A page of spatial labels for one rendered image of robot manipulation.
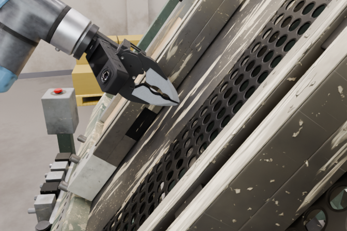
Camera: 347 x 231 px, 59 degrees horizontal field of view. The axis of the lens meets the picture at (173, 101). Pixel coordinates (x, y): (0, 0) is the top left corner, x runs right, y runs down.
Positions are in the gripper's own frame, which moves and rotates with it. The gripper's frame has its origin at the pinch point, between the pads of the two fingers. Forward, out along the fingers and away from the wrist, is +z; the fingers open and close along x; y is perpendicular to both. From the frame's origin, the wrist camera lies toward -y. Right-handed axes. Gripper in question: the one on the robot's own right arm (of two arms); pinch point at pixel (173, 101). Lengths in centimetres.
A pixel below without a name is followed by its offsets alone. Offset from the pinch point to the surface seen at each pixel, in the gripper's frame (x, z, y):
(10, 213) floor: 153, -6, 107
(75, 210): 38.0, -1.3, 5.2
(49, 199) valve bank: 57, -4, 26
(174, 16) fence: -10, -1, 53
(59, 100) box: 48, -18, 71
